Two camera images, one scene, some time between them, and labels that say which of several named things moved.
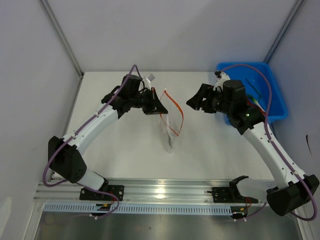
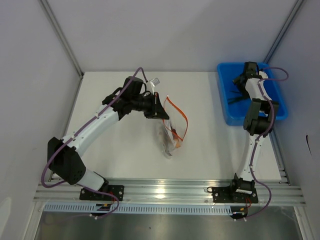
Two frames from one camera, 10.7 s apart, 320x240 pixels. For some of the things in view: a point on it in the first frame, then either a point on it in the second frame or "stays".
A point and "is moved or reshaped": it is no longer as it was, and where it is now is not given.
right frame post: x=297 y=6 stays
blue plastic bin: x=261 y=86 stays
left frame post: x=62 y=35 stays
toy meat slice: x=250 y=104 is moved or reshaped
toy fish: x=169 y=136 to x=164 y=142
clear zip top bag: x=173 y=120 is moved or reshaped
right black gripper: x=205 y=91 to x=236 y=81
